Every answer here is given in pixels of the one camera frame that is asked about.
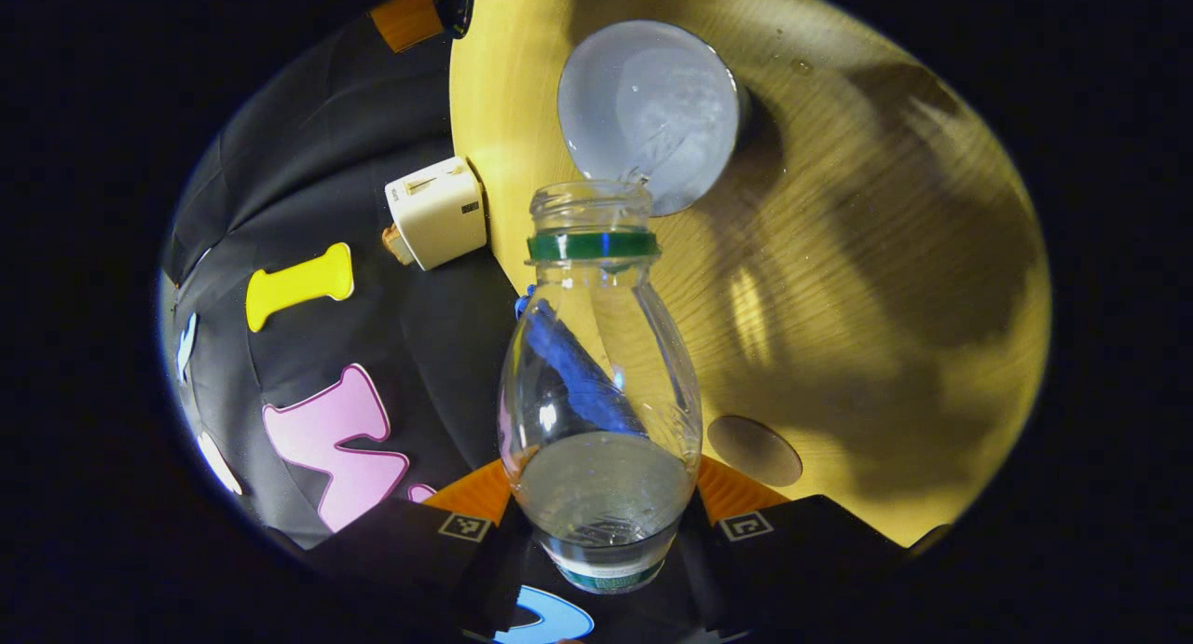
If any blue towel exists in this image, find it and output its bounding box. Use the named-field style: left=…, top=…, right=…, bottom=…
left=514, top=285, right=649, bottom=438

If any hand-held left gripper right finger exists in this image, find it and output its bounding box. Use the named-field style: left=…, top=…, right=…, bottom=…
left=678, top=454, right=910, bottom=637

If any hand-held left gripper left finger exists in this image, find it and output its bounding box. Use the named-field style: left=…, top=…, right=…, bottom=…
left=308, top=458, right=534, bottom=637

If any white teacup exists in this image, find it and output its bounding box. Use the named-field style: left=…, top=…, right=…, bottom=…
left=556, top=20, right=752, bottom=218

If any dark teacup lid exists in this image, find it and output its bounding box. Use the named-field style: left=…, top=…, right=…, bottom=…
left=431, top=0, right=478, bottom=39

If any white toaster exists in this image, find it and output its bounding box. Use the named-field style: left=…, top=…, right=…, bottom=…
left=384, top=156, right=488, bottom=272

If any clear plastic water bottle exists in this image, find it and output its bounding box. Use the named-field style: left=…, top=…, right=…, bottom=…
left=498, top=180, right=704, bottom=595

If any toast bread slice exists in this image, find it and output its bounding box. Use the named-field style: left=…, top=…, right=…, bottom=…
left=380, top=223, right=416, bottom=267

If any round brown coaster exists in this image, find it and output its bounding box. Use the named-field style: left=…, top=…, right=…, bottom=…
left=706, top=415, right=804, bottom=488

